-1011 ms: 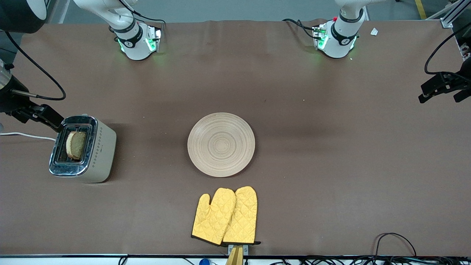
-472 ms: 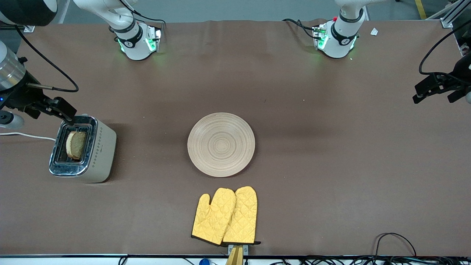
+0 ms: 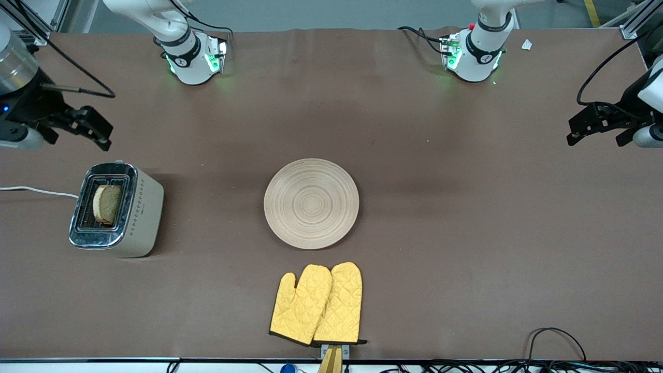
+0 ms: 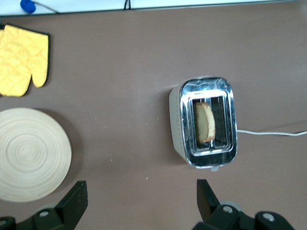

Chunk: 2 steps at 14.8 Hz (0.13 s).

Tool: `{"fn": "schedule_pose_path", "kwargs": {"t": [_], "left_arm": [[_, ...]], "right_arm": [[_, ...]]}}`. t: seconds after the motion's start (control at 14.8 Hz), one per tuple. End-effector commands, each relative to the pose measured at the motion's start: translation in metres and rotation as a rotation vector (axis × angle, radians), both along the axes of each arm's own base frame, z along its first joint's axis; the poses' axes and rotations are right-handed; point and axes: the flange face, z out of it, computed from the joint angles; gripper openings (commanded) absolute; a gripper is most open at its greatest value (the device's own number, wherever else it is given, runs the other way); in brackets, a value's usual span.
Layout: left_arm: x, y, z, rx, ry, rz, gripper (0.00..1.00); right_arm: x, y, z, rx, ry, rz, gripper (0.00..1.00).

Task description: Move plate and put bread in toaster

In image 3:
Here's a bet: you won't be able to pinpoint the brown bread slice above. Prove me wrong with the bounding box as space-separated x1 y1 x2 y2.
92 184 122 226

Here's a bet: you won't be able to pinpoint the round wooden plate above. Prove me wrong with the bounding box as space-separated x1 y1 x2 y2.
263 158 360 250

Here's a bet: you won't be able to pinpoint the beige and chrome toaster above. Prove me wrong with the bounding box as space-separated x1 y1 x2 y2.
68 160 165 259

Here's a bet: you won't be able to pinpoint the table cover mat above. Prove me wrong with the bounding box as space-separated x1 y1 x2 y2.
0 27 663 361

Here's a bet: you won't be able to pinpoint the yellow quilted oven mitt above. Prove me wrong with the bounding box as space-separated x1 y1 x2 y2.
312 262 368 347
269 264 333 347

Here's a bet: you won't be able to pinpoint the aluminium frame profile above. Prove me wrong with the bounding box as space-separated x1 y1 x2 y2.
0 0 70 46
619 0 663 41

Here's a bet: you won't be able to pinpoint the white toaster power cord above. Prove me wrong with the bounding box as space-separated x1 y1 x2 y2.
0 185 79 199

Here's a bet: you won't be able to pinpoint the black arm base cable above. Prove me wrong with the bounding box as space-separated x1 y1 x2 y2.
398 26 447 55
161 0 234 39

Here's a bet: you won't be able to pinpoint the black looped cable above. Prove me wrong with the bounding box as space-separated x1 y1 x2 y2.
527 327 587 363

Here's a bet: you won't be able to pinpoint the grey metal table bracket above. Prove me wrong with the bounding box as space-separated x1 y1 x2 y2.
320 343 351 359

